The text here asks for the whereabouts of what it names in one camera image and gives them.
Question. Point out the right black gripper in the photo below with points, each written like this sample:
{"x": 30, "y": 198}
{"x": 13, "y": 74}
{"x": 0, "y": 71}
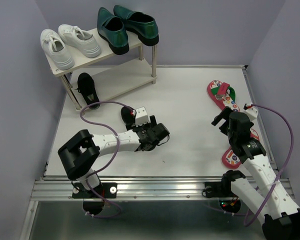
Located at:
{"x": 224, "y": 114}

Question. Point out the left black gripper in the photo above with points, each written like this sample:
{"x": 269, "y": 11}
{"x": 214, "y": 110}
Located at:
{"x": 152, "y": 123}

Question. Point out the black lace shoe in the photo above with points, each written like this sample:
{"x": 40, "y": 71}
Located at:
{"x": 126, "y": 116}
{"x": 86, "y": 87}

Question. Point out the pink patterned sandal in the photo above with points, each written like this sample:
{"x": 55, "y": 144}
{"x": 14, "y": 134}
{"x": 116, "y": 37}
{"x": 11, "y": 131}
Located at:
{"x": 230, "y": 159}
{"x": 223, "y": 95}

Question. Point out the green loafer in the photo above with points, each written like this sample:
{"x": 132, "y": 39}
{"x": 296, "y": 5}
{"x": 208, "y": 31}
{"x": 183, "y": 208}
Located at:
{"x": 143, "y": 25}
{"x": 112, "y": 30}

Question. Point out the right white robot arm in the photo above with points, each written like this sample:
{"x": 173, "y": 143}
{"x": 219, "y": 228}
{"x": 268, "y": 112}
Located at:
{"x": 272, "y": 206}

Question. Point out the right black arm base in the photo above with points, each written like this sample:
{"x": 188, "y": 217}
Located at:
{"x": 228, "y": 201}

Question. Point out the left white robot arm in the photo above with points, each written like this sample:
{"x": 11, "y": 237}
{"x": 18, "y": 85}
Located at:
{"x": 80, "y": 152}

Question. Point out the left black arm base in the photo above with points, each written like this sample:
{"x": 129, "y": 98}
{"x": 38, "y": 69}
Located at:
{"x": 97, "y": 203}

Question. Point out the white two-tier shoe shelf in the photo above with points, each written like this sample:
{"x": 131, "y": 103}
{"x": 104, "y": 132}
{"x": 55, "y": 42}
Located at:
{"x": 110, "y": 81}

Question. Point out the right white sneaker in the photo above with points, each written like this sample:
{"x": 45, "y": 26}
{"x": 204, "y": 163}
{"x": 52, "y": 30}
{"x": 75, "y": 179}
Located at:
{"x": 80, "y": 39}

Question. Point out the white sneaker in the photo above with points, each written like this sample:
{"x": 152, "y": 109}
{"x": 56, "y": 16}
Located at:
{"x": 80, "y": 39}
{"x": 54, "y": 47}

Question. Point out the left white sneaker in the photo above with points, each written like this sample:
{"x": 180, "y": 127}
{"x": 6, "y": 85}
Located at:
{"x": 54, "y": 47}

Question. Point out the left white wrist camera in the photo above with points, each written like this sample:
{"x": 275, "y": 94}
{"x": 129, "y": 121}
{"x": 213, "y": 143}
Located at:
{"x": 142, "y": 115}

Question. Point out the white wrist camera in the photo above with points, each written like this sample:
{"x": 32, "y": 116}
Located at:
{"x": 142, "y": 115}
{"x": 250, "y": 111}

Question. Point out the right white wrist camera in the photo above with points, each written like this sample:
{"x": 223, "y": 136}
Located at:
{"x": 250, "y": 111}

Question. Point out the aluminium mounting rail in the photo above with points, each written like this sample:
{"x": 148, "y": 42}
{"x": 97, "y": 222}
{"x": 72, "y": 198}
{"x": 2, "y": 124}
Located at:
{"x": 130, "y": 188}

